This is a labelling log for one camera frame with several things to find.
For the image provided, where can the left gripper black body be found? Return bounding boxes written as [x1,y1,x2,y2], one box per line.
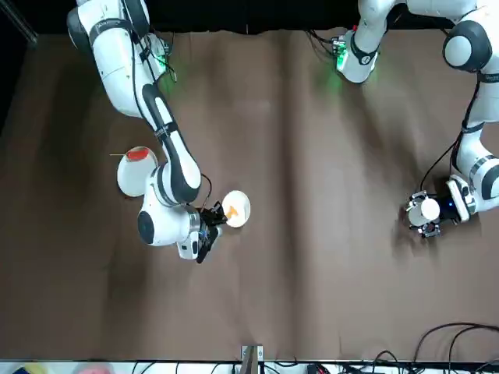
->
[438,194,462,226]

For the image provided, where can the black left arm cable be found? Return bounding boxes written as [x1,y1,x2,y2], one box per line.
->
[419,69,483,196]

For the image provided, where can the red sausage on skewer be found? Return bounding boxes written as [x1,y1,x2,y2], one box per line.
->
[110,150,153,162]

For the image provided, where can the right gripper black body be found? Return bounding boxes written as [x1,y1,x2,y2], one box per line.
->
[196,208,221,245]

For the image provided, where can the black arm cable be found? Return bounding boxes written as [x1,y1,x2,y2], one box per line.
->
[419,69,483,196]
[124,26,177,118]

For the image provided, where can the black left foot cable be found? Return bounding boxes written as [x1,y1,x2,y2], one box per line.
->
[306,30,341,60]

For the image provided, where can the black desk cable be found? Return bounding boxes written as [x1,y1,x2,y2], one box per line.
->
[412,321,499,374]

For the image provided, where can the aluminium frame post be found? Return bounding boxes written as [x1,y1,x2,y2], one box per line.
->
[240,344,264,374]

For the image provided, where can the white round plate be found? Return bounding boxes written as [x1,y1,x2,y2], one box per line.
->
[116,146,159,198]

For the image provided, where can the aluminium corner rail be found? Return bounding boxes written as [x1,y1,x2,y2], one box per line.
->
[0,0,39,44]

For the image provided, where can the small white bowl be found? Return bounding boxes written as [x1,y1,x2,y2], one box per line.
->
[221,189,252,229]

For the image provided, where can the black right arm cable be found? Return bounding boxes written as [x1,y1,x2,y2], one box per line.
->
[124,26,177,118]

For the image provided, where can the white capped clear oil bottle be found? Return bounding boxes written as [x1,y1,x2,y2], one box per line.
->
[407,197,441,228]

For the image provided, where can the pink plate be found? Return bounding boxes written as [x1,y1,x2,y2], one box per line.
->
[73,364,115,374]

